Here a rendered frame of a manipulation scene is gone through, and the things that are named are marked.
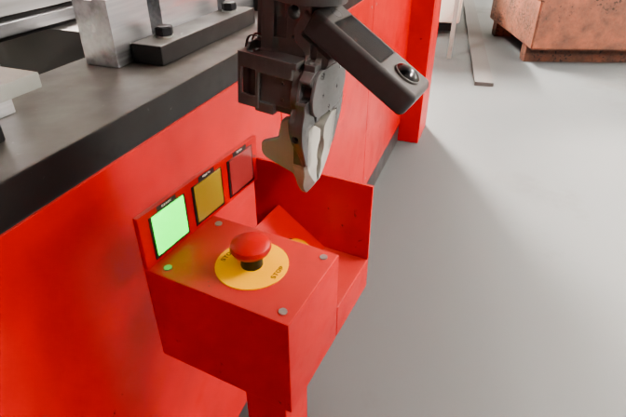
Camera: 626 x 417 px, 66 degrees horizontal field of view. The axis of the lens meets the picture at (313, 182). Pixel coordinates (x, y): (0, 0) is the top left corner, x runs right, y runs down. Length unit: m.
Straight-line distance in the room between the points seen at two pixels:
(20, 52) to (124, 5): 0.39
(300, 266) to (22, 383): 0.31
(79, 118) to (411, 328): 1.15
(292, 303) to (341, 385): 0.93
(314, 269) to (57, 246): 0.27
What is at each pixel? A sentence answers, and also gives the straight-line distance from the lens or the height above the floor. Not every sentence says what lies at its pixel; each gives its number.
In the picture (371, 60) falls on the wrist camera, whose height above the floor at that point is 0.97.
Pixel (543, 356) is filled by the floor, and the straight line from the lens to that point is 1.55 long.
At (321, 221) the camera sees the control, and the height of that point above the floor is 0.74.
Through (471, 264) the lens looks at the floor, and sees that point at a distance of 1.77.
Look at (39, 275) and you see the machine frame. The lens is 0.56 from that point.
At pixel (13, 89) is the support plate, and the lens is 0.33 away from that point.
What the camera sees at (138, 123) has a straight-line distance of 0.62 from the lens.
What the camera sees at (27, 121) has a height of 0.87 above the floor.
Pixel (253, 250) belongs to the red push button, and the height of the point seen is 0.81.
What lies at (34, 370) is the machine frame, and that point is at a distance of 0.61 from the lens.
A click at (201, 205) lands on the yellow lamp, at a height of 0.81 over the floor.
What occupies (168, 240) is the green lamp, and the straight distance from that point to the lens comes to 0.50.
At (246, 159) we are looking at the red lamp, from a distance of 0.58.
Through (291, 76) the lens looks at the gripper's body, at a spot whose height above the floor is 0.95.
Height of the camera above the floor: 1.09
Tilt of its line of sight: 31 degrees down
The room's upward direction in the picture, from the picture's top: straight up
